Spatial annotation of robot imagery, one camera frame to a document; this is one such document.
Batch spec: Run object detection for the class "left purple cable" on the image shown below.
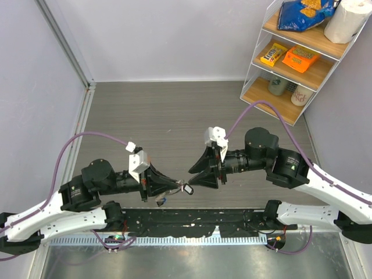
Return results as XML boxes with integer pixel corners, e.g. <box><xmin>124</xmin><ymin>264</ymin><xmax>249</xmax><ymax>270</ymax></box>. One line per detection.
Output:
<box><xmin>0</xmin><ymin>131</ymin><xmax>136</xmax><ymax>261</ymax></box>

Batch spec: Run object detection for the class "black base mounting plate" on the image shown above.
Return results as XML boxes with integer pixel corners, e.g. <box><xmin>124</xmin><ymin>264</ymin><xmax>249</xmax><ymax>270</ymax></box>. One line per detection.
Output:
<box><xmin>107</xmin><ymin>208</ymin><xmax>298</xmax><ymax>238</ymax></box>

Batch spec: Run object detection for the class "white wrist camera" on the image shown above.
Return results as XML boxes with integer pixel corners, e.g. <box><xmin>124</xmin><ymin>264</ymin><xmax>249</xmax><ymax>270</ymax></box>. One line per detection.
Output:
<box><xmin>128</xmin><ymin>150</ymin><xmax>151</xmax><ymax>183</ymax></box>
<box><xmin>204</xmin><ymin>126</ymin><xmax>228</xmax><ymax>162</ymax></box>

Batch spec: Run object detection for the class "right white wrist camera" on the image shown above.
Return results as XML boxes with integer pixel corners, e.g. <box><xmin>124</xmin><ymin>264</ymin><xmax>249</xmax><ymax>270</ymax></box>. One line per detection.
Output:
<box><xmin>204</xmin><ymin>126</ymin><xmax>228</xmax><ymax>162</ymax></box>

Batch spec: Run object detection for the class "white paper towel roll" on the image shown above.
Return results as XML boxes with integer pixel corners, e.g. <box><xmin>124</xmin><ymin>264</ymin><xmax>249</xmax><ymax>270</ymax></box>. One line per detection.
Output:
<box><xmin>324</xmin><ymin>0</ymin><xmax>371</xmax><ymax>44</ymax></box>

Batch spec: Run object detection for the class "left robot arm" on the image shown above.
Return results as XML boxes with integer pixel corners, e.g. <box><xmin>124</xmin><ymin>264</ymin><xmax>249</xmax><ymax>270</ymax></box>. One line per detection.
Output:
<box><xmin>1</xmin><ymin>155</ymin><xmax>188</xmax><ymax>256</ymax></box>

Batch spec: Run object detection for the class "white printed cup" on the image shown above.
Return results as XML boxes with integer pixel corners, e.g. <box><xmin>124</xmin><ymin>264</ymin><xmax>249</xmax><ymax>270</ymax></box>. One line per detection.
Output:
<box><xmin>291</xmin><ymin>85</ymin><xmax>314</xmax><ymax>106</ymax></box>

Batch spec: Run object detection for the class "white wire shelf rack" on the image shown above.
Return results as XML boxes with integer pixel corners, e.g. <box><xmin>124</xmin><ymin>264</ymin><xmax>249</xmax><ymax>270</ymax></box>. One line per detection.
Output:
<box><xmin>240</xmin><ymin>1</ymin><xmax>363</xmax><ymax>126</ymax></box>

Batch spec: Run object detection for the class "blue chips bag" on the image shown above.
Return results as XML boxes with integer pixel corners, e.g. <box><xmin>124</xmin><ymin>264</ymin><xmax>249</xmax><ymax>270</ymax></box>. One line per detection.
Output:
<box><xmin>277</xmin><ymin>0</ymin><xmax>338</xmax><ymax>32</ymax></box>

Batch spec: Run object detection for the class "yellow candy bag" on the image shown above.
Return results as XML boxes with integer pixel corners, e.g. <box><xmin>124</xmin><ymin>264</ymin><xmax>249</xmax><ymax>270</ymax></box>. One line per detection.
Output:
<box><xmin>260</xmin><ymin>43</ymin><xmax>288</xmax><ymax>67</ymax></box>

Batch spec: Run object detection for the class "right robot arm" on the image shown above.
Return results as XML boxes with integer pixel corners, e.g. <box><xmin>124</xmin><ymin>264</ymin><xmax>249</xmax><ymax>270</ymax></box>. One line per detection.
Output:
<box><xmin>189</xmin><ymin>127</ymin><xmax>371</xmax><ymax>244</ymax></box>

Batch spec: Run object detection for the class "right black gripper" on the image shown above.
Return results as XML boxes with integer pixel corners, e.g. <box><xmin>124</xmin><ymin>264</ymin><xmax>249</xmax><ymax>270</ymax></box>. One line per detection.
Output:
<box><xmin>189</xmin><ymin>144</ymin><xmax>270</xmax><ymax>188</ymax></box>

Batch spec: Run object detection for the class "purple cable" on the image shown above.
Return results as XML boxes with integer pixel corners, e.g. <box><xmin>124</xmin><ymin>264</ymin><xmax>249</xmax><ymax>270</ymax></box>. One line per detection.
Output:
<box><xmin>225</xmin><ymin>100</ymin><xmax>372</xmax><ymax>253</ymax></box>
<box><xmin>0</xmin><ymin>131</ymin><xmax>136</xmax><ymax>261</ymax></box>

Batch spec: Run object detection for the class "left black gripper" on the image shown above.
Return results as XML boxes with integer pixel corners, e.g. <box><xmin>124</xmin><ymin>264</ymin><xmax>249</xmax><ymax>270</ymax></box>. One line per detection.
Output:
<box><xmin>99</xmin><ymin>160</ymin><xmax>180</xmax><ymax>202</ymax></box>

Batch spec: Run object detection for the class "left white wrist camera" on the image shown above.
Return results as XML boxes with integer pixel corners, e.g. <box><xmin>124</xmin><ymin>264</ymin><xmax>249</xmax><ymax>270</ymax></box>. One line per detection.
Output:
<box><xmin>128</xmin><ymin>150</ymin><xmax>151</xmax><ymax>183</ymax></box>

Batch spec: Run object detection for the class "green grey mug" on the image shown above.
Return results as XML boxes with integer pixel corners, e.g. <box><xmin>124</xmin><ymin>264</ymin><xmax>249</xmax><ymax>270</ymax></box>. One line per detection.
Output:
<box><xmin>268</xmin><ymin>75</ymin><xmax>289</xmax><ymax>96</ymax></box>

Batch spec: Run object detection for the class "slotted cable duct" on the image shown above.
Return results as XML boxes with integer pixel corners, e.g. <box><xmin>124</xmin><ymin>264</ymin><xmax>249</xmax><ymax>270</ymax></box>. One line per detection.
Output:
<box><xmin>50</xmin><ymin>234</ymin><xmax>267</xmax><ymax>246</ymax></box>

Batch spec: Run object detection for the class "orange candy bag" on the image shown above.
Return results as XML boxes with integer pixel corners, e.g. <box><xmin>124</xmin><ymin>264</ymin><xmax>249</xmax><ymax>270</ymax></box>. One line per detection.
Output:
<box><xmin>282</xmin><ymin>45</ymin><xmax>320</xmax><ymax>73</ymax></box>

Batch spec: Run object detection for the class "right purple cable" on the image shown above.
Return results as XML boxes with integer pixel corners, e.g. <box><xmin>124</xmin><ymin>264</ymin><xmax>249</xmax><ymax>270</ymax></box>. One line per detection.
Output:
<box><xmin>225</xmin><ymin>100</ymin><xmax>372</xmax><ymax>253</ymax></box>

